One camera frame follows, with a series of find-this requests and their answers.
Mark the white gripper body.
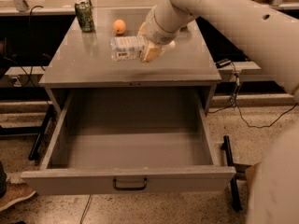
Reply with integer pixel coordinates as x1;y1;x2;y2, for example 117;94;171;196
145;0;196;45

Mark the blue label plastic bottle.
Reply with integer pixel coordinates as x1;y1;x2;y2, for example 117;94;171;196
109;35;177;62

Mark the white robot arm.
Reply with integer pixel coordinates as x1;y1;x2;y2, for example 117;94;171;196
139;0;299;224

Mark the grey open top drawer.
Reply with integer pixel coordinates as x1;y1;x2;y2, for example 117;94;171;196
21;87;235;195

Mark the orange fruit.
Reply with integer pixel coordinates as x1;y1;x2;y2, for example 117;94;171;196
112;20;126;35

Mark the green soda can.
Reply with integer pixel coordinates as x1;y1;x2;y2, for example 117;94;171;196
75;0;94;32

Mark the black power adapter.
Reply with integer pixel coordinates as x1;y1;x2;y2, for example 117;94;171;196
216;59;232;69

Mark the grey cabinet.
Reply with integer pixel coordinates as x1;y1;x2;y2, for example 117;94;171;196
39;7;222;116

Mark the black table leg left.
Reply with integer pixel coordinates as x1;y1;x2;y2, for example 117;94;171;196
28;105;54;161

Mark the black table leg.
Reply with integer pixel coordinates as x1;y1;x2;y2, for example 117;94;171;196
221;135;243;213
28;105;54;161

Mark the black table leg right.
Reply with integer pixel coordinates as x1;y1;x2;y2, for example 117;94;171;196
221;135;243;213

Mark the brown shoe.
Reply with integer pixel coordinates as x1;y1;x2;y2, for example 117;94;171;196
0;181;36;212

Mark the black cable on floor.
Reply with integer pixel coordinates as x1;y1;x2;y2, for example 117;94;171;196
207;63;299;130

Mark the black drawer handle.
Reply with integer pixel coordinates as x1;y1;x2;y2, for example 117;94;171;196
112;178;148;191

